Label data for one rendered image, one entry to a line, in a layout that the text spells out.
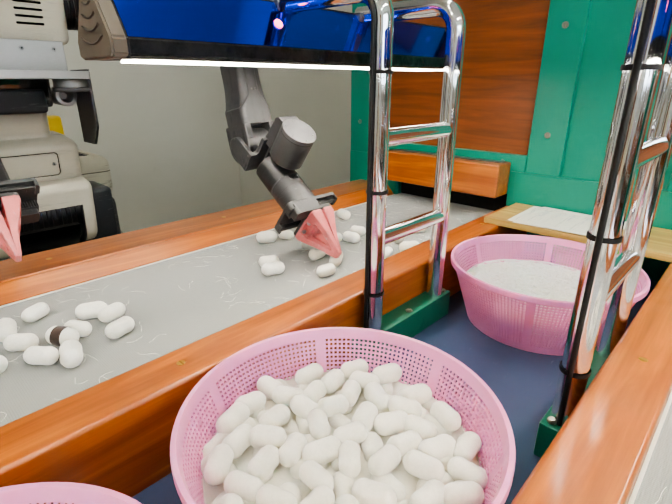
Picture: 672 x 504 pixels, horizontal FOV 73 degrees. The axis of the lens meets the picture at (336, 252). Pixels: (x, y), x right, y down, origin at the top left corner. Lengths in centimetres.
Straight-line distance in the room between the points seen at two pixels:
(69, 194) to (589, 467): 112
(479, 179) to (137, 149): 218
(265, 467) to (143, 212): 259
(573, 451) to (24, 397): 48
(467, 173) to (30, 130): 98
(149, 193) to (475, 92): 218
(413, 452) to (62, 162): 105
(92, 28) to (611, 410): 56
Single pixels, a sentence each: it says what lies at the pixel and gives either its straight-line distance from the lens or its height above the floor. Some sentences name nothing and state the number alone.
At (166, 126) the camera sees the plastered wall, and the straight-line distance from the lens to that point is 291.
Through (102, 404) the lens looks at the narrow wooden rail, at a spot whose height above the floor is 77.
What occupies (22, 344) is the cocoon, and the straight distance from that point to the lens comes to 61.
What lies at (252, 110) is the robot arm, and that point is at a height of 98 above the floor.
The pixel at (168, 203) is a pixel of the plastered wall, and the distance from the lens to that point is 296.
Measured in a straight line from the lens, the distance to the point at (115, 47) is 48.
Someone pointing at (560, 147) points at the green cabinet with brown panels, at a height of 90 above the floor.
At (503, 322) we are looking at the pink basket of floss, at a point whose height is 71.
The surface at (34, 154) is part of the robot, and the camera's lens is 123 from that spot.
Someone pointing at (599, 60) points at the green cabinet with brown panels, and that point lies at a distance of 101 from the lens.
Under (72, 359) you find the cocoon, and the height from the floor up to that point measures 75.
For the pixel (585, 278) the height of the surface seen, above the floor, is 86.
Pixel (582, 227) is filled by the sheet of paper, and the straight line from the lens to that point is 91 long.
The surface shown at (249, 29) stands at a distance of 57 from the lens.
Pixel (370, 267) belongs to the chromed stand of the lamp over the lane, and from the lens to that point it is 55.
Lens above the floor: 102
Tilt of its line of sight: 21 degrees down
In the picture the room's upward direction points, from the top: straight up
